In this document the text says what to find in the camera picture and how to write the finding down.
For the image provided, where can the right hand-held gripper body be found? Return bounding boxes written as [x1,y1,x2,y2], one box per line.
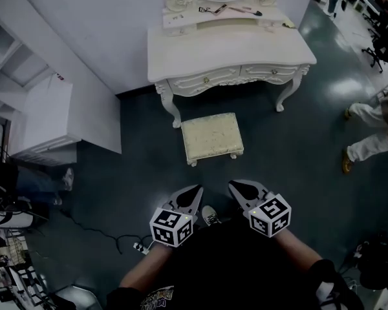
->
[243,191,292,238]

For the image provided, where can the white rounded machine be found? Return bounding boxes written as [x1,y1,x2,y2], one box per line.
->
[0,209,34,229]

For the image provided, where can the long-handled makeup brush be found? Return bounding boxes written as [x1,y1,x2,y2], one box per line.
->
[228,6,263,17]

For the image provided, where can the black office chair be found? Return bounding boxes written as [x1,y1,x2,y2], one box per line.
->
[361,27,388,74]

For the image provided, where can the white shelving cabinet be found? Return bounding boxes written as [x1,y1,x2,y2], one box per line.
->
[0,8,123,168]

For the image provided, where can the person's black shirt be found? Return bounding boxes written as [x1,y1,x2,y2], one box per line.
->
[106,220,365,310]

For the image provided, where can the cluttered work desk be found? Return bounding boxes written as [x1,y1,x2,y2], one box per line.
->
[0,234,52,310]

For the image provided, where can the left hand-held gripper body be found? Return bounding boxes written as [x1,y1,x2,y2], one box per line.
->
[149,204,199,248]

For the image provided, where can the person's left white sneaker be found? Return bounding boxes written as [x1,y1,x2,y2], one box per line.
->
[201,205,222,227]

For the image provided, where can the cushioned floral stool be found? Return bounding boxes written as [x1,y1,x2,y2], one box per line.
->
[180,112,245,167]

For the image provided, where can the black floor cable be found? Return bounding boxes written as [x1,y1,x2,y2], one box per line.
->
[60,207,155,255]

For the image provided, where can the person's right forearm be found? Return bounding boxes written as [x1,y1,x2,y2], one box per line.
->
[274,227,324,266]

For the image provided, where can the black equipment pile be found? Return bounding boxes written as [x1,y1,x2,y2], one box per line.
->
[355,231,388,291]

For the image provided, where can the person's left forearm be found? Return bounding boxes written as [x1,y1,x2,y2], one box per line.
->
[118,245,174,289]

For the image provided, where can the grey chair seat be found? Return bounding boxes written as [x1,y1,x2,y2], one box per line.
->
[51,284,105,310]

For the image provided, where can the white ornate dressing table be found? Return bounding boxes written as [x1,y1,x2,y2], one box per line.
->
[147,0,318,129]

